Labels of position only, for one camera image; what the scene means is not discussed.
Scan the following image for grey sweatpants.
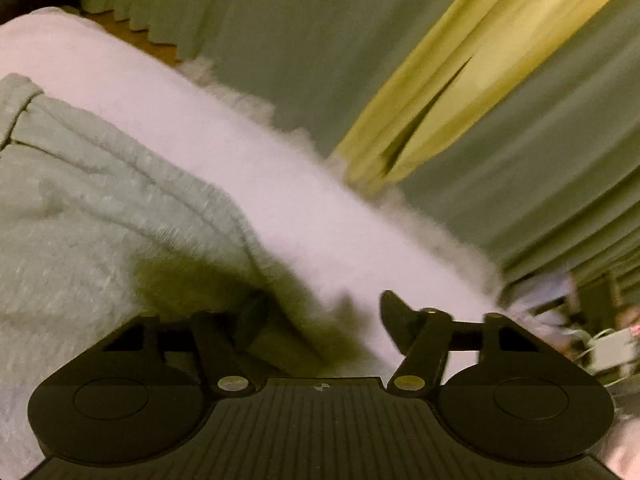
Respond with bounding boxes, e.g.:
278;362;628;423
1;74;390;479

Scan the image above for grey-green curtain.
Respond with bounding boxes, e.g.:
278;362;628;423
81;0;639;281

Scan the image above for yellow curtain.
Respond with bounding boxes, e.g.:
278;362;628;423
335;0;610;195

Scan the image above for lilac fleece bed blanket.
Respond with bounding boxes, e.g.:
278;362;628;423
0;6;640;480

